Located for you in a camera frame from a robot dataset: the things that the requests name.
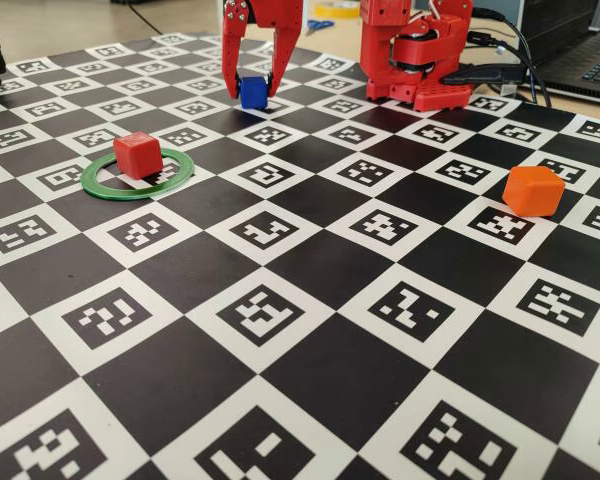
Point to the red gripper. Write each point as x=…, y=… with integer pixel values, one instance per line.
x=269, y=14

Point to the blue cube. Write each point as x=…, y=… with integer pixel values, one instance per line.
x=254, y=95

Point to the red cube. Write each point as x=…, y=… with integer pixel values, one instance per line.
x=137, y=157

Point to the orange cube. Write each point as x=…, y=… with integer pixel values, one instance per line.
x=532, y=192

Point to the white table leg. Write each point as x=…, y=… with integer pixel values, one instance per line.
x=220, y=15

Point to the yellow tape roll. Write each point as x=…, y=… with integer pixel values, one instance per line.
x=335, y=7

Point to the black white marker mat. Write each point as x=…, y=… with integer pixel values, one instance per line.
x=280, y=350

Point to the black laptop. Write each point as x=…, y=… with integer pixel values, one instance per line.
x=580, y=55

